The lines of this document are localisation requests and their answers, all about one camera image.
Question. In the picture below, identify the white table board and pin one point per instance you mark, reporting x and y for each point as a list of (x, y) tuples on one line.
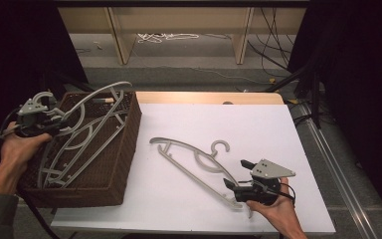
[(245, 132)]

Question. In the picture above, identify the light wooden desk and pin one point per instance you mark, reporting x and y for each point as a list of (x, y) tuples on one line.
[(122, 40)]

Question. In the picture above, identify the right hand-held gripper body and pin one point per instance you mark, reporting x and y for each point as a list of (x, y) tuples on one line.
[(268, 169)]

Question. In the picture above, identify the black curtain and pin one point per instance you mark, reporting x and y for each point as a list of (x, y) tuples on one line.
[(361, 66), (10, 49)]

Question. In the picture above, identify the light wooden table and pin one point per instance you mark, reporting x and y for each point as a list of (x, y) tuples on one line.
[(195, 98)]

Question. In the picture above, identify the person's left hand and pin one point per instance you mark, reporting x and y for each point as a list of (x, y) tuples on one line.
[(16, 151)]

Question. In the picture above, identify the brown wicker basket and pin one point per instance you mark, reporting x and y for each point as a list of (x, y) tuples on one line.
[(112, 172)]

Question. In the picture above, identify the metal floor rail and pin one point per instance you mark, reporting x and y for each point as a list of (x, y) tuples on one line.
[(341, 179)]

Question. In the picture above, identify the person's right hand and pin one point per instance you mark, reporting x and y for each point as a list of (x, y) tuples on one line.
[(282, 210)]

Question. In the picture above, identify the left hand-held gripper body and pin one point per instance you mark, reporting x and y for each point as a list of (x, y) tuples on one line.
[(31, 111)]

